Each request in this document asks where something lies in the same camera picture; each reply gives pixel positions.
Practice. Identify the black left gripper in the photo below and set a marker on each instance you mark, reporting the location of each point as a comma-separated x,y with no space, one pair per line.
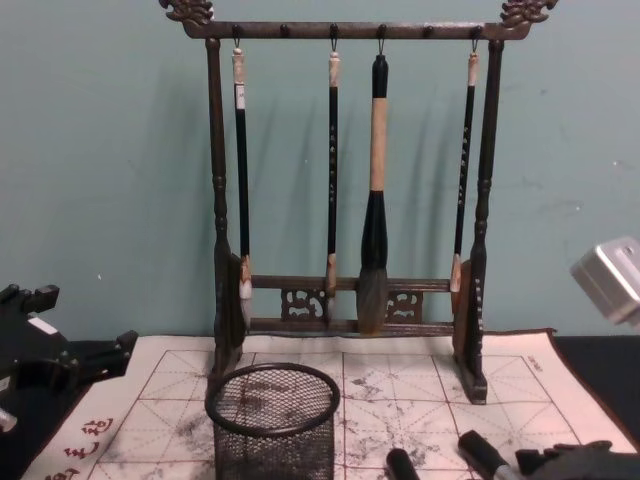
30,360

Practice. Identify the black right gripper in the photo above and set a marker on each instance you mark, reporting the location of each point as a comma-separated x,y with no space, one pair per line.
605,465

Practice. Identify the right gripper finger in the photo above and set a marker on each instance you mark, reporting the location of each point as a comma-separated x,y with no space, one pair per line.
404,467

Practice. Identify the white felt mat red grid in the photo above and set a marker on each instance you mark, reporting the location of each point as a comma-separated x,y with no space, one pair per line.
410,400

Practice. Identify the dark carved wooden brush rack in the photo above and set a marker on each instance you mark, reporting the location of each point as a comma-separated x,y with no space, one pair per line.
218,200

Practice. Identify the thin brush with white label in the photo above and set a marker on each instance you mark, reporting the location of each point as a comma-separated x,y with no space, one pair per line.
242,200

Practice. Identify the thin black calligraphy brush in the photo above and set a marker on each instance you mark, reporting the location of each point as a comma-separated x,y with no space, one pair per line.
465,175
332,175

